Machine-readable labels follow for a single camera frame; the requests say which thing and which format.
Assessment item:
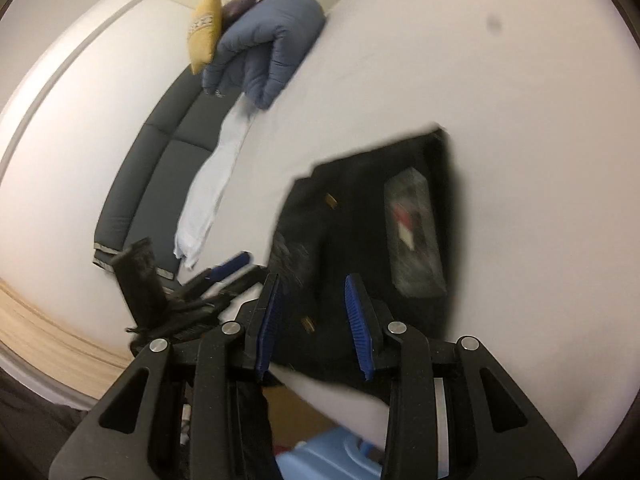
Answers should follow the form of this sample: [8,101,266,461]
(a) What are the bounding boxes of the light blue towel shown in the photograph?
[174,93,258,270]

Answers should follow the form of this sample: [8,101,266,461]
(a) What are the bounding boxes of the light blue plastic container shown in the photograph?
[276,427,382,480]

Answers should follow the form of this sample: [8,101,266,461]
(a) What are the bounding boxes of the purple patterned cushion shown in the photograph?
[221,0,258,29]

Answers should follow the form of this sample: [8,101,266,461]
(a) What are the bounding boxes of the yellow patterned cushion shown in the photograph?
[186,0,222,75]

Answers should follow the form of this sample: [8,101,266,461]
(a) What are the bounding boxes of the black denim pants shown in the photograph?
[268,128,457,401]

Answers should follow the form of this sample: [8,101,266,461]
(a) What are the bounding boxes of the blue-grey puffer jacket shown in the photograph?
[202,0,326,110]

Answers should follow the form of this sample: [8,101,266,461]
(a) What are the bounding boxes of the dark grey sofa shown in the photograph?
[93,68,241,283]

